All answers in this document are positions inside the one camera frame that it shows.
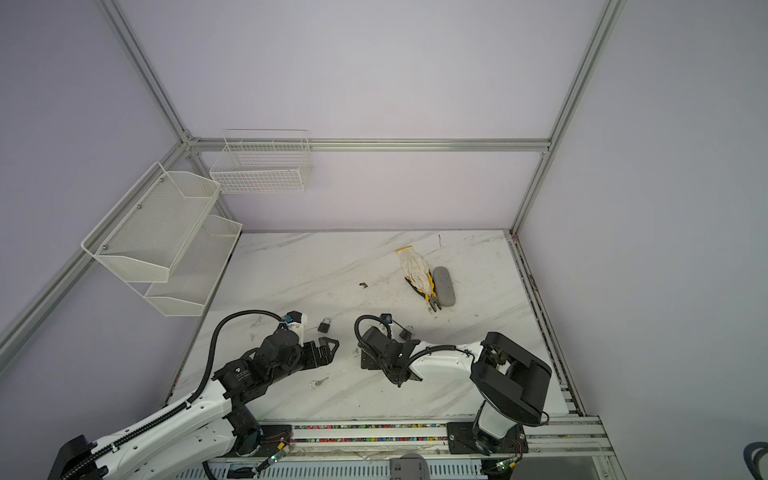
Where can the white knit work glove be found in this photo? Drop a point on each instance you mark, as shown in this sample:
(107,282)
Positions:
(412,263)

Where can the small silver key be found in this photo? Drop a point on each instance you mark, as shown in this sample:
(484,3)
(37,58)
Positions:
(317,383)

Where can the white mesh lower shelf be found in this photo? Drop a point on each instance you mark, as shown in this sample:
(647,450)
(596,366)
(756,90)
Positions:
(191,285)

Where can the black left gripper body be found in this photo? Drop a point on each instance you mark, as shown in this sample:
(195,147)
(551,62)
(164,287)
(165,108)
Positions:
(320,351)

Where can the white wire basket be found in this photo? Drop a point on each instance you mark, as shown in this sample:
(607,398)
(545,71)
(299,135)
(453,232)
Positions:
(258,161)

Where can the aluminium frame profile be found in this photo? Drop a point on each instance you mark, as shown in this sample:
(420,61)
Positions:
(20,333)

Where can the dark grey padlock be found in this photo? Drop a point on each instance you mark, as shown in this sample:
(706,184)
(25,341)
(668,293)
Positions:
(324,326)

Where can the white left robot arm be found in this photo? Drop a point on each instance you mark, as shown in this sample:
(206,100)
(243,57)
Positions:
(213,421)

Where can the grey fabric oval case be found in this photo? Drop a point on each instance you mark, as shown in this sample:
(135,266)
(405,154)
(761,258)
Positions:
(443,287)

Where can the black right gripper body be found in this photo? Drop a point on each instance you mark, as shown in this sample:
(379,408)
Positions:
(400,360)

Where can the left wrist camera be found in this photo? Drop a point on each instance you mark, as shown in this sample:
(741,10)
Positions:
(294,321)

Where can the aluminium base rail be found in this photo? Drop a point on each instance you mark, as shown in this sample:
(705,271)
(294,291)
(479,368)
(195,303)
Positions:
(570,447)

